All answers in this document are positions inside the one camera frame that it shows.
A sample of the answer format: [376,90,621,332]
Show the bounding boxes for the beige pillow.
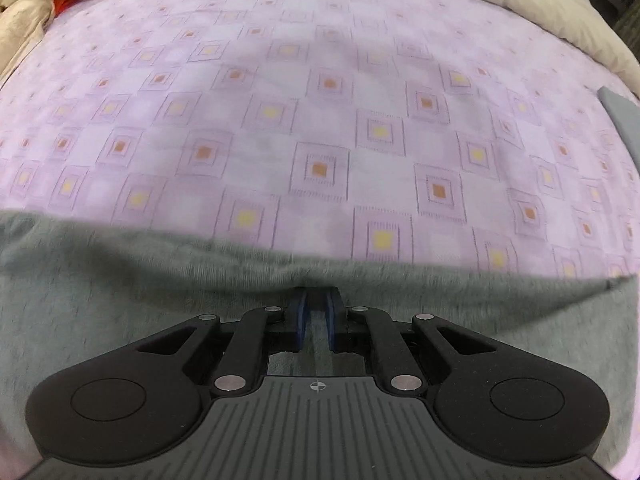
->
[0,0,55,81]

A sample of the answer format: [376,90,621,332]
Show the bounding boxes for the grey pants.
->
[0,210,640,480]

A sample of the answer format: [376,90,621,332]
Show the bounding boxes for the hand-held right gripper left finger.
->
[135,287,309,396]

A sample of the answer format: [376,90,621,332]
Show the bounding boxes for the beige duvet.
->
[0,0,640,98]

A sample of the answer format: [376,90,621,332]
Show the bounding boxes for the grey flat object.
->
[597,86,640,149]

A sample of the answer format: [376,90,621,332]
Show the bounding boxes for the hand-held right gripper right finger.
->
[324,287,493,395]

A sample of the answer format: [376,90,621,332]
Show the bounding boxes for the purple checked bed sheet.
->
[0,0,640,480]

